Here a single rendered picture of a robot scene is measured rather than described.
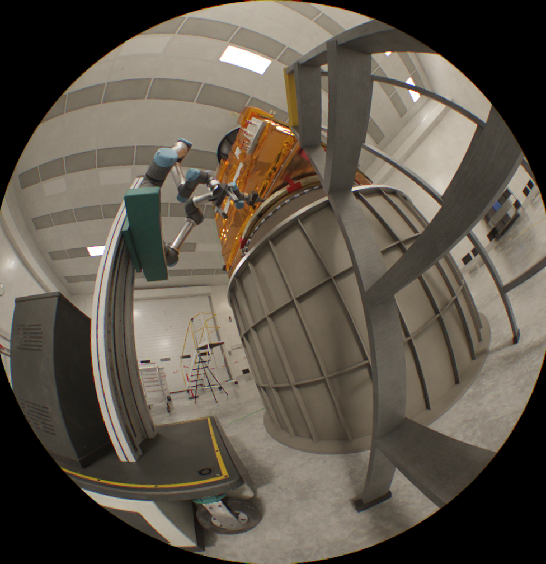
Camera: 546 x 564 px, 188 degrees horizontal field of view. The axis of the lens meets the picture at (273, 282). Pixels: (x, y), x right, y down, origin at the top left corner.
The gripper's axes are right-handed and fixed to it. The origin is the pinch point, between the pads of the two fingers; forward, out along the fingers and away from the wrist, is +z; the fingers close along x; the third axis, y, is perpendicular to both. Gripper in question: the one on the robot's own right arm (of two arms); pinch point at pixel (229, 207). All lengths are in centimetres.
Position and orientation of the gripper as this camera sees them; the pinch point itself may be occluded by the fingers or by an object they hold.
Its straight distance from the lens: 91.3
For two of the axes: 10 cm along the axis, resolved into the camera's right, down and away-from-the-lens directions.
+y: -6.3, 3.9, -6.8
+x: 5.4, -4.1, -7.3
